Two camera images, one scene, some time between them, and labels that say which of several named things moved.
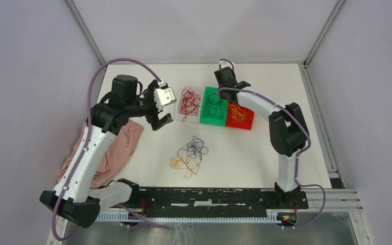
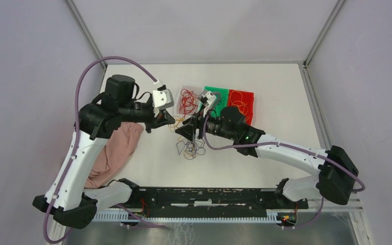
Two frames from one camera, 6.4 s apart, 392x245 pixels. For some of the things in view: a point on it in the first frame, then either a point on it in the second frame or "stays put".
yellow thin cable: (177, 162) to (190, 152)
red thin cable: (189, 103) stays put
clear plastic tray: (189, 108) stays put
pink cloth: (122, 147) stays put
